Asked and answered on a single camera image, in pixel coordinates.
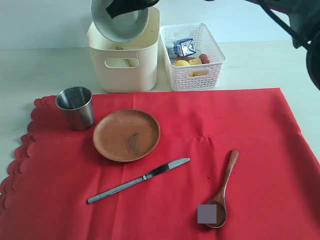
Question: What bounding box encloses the metal table knife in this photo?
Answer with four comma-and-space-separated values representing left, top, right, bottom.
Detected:
87, 157, 191, 204

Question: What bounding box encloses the red table cloth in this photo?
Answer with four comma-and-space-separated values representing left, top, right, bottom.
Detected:
0, 88, 320, 240

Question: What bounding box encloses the white perforated plastic basket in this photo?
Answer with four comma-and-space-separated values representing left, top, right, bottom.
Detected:
160, 23, 227, 91

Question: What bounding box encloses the stainless steel cup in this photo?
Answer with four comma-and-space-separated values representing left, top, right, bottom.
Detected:
55, 86, 95, 131

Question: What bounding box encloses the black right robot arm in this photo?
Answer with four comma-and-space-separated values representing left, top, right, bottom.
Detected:
250, 0, 320, 89

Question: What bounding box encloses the cream plastic storage bin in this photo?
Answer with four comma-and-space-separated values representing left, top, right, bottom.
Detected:
87, 7, 161, 93

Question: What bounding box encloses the yellow cheese wedge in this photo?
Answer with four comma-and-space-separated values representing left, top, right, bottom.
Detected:
189, 57, 208, 77

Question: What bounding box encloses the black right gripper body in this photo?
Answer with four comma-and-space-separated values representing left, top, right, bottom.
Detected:
140, 0, 159, 8

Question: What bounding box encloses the white ceramic bowl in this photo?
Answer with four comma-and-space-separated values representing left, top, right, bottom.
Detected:
91, 0, 149, 43

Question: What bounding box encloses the red toy sausage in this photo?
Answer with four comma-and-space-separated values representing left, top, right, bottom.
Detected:
199, 53, 211, 64

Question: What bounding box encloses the fried chicken nugget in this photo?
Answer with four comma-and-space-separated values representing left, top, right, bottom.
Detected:
175, 56, 195, 62

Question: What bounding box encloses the blue white milk carton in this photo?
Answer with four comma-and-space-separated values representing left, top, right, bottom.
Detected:
165, 38, 197, 58

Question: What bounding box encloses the dark wooden spoon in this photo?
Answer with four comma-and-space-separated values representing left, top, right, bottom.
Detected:
205, 149, 239, 229

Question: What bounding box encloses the yellow lemon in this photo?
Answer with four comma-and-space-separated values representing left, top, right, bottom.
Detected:
173, 59, 194, 77

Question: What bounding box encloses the brown wooden plate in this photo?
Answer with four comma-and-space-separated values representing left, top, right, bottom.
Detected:
92, 108, 161, 163

